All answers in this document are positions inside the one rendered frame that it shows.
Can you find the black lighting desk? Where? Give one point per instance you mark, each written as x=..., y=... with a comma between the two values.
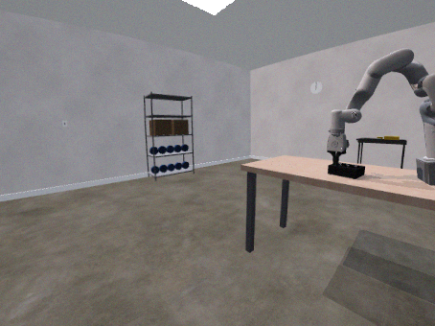
x=348, y=170

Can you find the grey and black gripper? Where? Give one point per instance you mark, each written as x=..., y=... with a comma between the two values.
x=336, y=144

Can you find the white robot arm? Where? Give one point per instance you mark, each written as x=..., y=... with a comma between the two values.
x=421, y=82

